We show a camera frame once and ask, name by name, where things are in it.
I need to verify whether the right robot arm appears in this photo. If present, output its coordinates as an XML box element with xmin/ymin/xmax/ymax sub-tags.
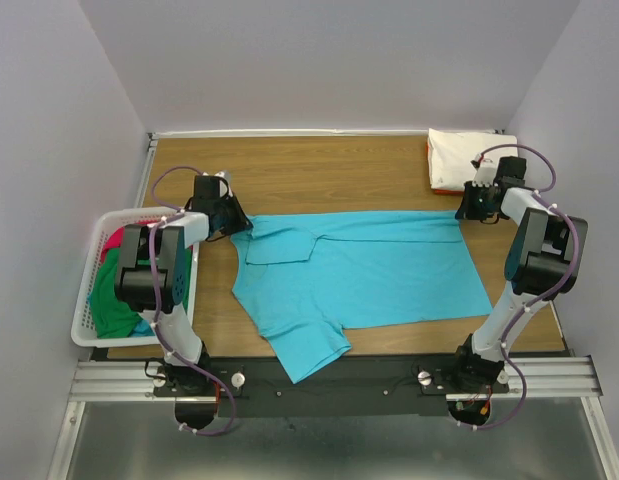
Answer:
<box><xmin>448</xmin><ymin>153</ymin><xmax>588</xmax><ymax>393</ymax></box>

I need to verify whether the folded white t shirt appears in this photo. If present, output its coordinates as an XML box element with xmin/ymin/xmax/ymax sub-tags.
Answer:
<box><xmin>427</xmin><ymin>128</ymin><xmax>518</xmax><ymax>192</ymax></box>

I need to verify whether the aluminium frame rail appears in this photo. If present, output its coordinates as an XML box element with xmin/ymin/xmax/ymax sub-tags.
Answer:
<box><xmin>49</xmin><ymin>355</ymin><xmax>614</xmax><ymax>479</ymax></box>

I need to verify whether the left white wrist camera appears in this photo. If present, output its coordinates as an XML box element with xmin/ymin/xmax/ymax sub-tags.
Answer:
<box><xmin>214</xmin><ymin>170</ymin><xmax>233</xmax><ymax>198</ymax></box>

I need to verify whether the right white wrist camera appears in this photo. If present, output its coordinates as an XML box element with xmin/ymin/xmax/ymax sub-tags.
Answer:
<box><xmin>471</xmin><ymin>154</ymin><xmax>498</xmax><ymax>188</ymax></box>

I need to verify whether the green t shirt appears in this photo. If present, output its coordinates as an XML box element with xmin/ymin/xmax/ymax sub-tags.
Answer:
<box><xmin>87</xmin><ymin>244</ymin><xmax>192</xmax><ymax>339</ymax></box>

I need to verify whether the cyan polo t shirt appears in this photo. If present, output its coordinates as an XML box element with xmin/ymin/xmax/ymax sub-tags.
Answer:
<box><xmin>231</xmin><ymin>211</ymin><xmax>492</xmax><ymax>384</ymax></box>

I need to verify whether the red t shirt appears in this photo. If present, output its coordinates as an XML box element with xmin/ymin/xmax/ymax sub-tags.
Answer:
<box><xmin>100</xmin><ymin>226</ymin><xmax>126</xmax><ymax>263</ymax></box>

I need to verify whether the white plastic laundry basket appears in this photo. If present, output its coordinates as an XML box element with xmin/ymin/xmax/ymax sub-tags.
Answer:
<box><xmin>72</xmin><ymin>209</ymin><xmax>210</xmax><ymax>364</ymax></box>

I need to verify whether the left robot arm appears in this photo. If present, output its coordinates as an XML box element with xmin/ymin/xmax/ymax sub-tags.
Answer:
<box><xmin>114</xmin><ymin>170</ymin><xmax>253</xmax><ymax>395</ymax></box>

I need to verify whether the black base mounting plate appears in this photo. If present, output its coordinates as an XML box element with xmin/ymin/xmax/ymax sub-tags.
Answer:
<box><xmin>145</xmin><ymin>354</ymin><xmax>509</xmax><ymax>419</ymax></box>

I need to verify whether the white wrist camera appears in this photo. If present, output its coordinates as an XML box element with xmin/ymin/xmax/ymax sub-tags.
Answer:
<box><xmin>471</xmin><ymin>154</ymin><xmax>498</xmax><ymax>188</ymax></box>
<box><xmin>214</xmin><ymin>170</ymin><xmax>233</xmax><ymax>198</ymax></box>

